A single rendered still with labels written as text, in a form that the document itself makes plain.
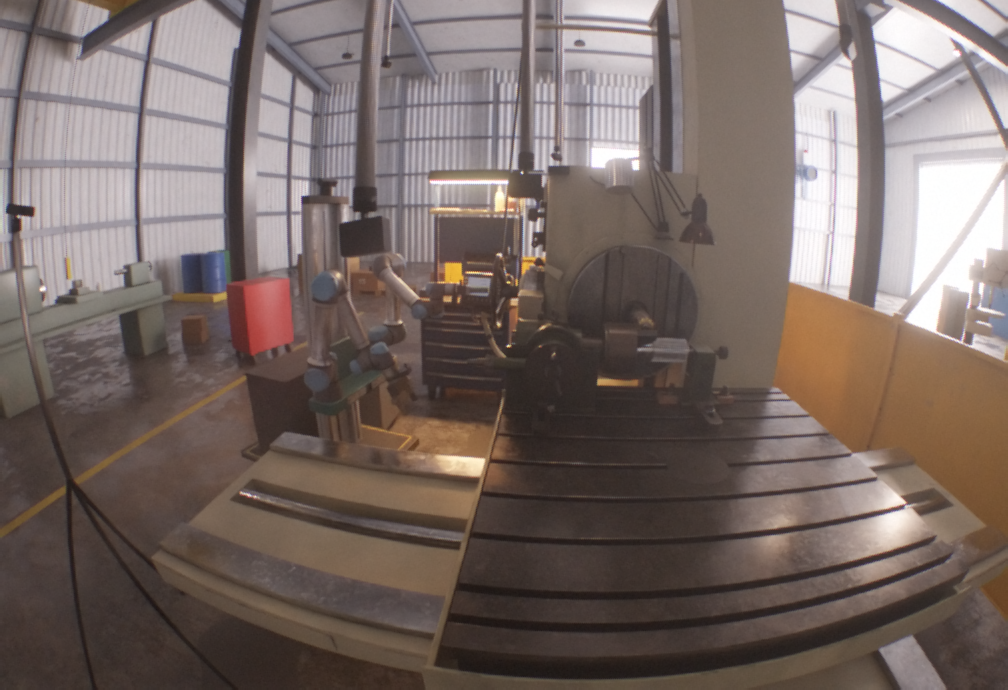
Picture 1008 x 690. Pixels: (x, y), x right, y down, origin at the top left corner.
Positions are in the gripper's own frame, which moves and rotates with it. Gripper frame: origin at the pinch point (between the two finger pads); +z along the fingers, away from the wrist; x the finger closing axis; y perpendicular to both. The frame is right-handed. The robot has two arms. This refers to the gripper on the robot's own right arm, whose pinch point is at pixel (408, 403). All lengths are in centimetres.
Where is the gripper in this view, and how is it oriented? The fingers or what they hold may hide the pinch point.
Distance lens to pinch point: 202.7
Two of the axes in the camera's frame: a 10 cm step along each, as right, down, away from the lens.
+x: -1.4, 3.4, -9.3
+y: -9.1, 3.3, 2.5
